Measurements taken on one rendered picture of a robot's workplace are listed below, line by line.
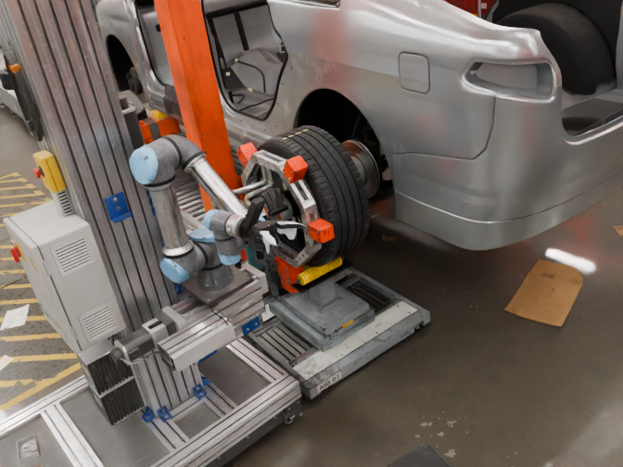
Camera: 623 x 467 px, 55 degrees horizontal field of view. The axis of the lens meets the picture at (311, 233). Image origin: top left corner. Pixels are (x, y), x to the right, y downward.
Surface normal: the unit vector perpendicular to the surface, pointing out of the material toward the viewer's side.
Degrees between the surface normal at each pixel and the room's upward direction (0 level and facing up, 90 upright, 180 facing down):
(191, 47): 90
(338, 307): 0
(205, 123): 90
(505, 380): 0
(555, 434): 0
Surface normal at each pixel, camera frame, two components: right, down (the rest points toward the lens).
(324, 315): -0.13, -0.86
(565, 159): 0.39, 0.42
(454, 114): -0.78, 0.40
